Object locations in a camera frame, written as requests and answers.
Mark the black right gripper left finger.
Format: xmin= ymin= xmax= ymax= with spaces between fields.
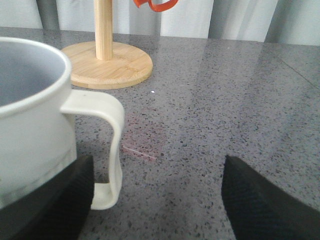
xmin=0 ymin=155 xmax=94 ymax=240

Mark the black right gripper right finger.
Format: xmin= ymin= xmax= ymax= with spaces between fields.
xmin=221 ymin=155 xmax=320 ymax=240

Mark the white HOME mug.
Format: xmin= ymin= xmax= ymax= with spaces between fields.
xmin=0 ymin=37 xmax=125 ymax=210

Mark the wooden mug tree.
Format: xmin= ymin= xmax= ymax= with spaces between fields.
xmin=62 ymin=0 xmax=153 ymax=90

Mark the grey curtain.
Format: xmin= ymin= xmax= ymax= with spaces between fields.
xmin=0 ymin=0 xmax=320 ymax=46

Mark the orange mug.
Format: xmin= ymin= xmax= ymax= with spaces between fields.
xmin=133 ymin=0 xmax=178 ymax=12

